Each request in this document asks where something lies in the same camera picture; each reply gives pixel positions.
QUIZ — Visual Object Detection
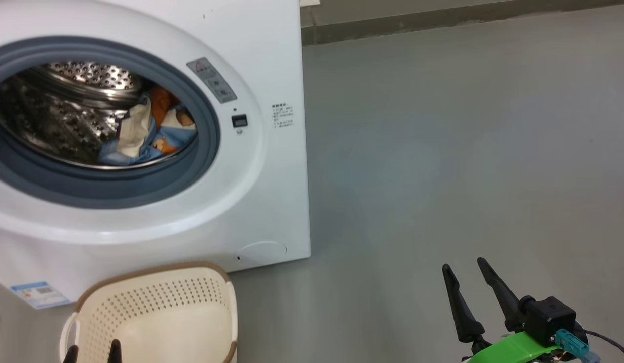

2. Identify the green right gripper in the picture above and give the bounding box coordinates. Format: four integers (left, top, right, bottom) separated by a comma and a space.
441, 257, 562, 363

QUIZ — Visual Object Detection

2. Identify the blue cartoon print garment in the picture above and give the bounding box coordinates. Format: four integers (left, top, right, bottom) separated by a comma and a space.
97, 124, 199, 167

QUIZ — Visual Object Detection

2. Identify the blue cartoon garment cream lining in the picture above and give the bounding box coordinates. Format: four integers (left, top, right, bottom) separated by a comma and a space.
115, 86, 197, 158

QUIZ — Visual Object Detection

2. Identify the white front-load washing machine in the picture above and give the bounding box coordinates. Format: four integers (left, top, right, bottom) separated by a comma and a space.
0, 0, 312, 310

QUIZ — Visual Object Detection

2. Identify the perforated steel washer drum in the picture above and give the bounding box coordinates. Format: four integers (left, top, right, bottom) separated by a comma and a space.
0, 60, 199, 169

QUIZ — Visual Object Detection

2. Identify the cream perforated laundry basket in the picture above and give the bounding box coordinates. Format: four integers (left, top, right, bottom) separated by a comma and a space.
60, 261, 238, 363

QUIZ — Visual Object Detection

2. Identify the blue energy label sticker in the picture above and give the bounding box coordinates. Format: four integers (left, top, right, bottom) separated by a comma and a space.
10, 281, 70, 310

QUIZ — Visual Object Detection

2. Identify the round white filter cover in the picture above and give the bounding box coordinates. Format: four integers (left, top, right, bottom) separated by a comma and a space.
235, 240, 288, 264

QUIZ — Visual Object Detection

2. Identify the grey warning sticker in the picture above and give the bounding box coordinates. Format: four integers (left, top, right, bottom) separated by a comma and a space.
186, 57, 238, 104

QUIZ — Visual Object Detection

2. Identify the black cable teal connector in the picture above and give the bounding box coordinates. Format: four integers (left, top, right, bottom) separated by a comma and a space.
554, 329, 624, 363

